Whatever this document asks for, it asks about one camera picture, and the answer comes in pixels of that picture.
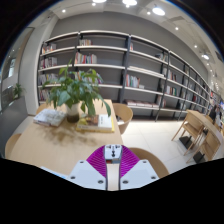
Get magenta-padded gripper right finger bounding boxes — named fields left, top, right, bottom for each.
left=118, top=145, right=160, bottom=191

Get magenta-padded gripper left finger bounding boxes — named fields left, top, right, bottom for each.
left=67, top=145, right=109, bottom=191

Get white charger block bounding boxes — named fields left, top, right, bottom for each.
left=104, top=143, right=124, bottom=165

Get yellow book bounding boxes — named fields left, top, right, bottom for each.
left=75, top=114, right=116, bottom=134

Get white book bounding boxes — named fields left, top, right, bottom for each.
left=33, top=108, right=67, bottom=128

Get slatted wooden chairs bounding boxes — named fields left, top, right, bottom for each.
left=171, top=111, right=224, bottom=164

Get green potted plant, white pot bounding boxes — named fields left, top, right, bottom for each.
left=43, top=59, right=113, bottom=124

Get person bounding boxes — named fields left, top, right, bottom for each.
left=209, top=104, right=219, bottom=125

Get small green background plant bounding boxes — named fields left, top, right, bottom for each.
left=11, top=83, right=26, bottom=100

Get grey shelf unit with books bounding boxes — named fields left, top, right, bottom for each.
left=36, top=29, right=214, bottom=122

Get ceiling lights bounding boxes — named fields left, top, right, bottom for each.
left=59, top=0, right=213, bottom=63

